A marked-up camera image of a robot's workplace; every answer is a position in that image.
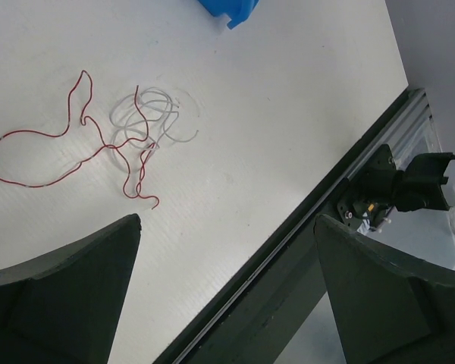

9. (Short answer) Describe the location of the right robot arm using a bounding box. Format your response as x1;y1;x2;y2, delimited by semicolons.
335;144;455;231

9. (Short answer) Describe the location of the blue divided plastic bin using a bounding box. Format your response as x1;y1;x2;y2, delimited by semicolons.
199;0;259;30

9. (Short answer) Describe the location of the red blue wire bundle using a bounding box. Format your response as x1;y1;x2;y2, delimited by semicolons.
0;68;162;210

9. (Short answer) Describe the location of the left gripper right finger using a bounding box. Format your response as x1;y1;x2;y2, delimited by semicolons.
314;215;455;363

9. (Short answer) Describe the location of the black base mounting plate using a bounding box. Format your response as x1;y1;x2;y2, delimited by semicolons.
156;89;429;363

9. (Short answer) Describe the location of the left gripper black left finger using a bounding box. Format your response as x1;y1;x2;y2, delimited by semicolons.
0;214;141;363

